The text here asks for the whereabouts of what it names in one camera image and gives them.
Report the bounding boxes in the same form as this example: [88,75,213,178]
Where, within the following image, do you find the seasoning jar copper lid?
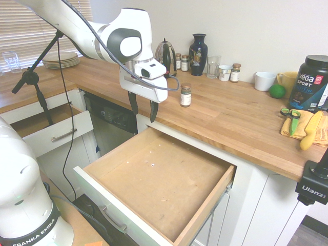
[179,83,192,108]

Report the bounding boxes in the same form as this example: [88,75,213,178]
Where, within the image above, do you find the thin black cable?
[56,37,78,202]

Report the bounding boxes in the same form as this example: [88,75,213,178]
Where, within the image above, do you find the yellow folded cloth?
[280,110,328,148]

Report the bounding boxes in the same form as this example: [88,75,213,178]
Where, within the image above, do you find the steel kettle black handle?
[154,38,178,78]

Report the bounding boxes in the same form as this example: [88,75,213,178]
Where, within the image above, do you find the yellow sheathed knife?
[299,110,324,151]

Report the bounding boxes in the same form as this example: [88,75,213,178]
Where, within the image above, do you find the clear drinking glass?
[2,51,22,74]

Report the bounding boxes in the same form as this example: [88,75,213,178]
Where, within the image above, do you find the yellow mug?
[276,71,299,97]

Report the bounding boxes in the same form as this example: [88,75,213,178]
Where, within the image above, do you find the white kitchen cabinet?
[0,87,316,246]

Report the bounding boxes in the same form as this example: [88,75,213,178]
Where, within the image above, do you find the black camera boom stand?
[11,30,65,126]

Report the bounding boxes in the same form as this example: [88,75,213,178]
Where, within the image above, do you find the white mug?
[253,71,277,92]

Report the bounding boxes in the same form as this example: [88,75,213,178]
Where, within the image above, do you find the dark blue painted vase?
[189,33,208,77]

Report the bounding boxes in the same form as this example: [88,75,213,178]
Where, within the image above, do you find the black Vega protein tub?
[287,54,328,114]

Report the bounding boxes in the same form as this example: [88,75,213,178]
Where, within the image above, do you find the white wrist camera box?
[133,59,168,80]

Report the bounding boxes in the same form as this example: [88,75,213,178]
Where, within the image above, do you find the stack of beige plates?
[42,52,80,70]

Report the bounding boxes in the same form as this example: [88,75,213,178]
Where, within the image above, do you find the clear faceted glass tumbler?
[206,55,222,79]

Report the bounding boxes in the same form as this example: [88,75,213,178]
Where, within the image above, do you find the green handled scissors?
[280,108,301,137]

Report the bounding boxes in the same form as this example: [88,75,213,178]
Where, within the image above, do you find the black Ulanzi camera mount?
[294,147,328,207]

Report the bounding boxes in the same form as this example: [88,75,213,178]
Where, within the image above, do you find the green lime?
[269,84,286,99]

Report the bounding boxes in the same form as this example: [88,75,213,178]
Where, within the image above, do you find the stainless steel dishwasher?
[84,92,139,156]

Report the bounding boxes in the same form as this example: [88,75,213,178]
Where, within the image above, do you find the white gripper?
[119,68,169,124]

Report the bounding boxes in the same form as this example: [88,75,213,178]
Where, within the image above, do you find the spice jar copper lid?
[230,63,242,83]

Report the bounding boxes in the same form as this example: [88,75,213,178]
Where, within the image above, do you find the small white printed cup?
[218,65,233,82]

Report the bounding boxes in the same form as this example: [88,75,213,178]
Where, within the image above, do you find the white window blinds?
[0,0,93,68]

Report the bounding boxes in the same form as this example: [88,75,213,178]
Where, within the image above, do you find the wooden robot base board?
[38,171,110,246]

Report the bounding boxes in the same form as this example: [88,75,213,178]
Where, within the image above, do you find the large wooden drawer white front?
[73,127,238,246]

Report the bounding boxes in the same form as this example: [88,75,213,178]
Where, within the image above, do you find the small wooden drawer white front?
[10,103,94,158]

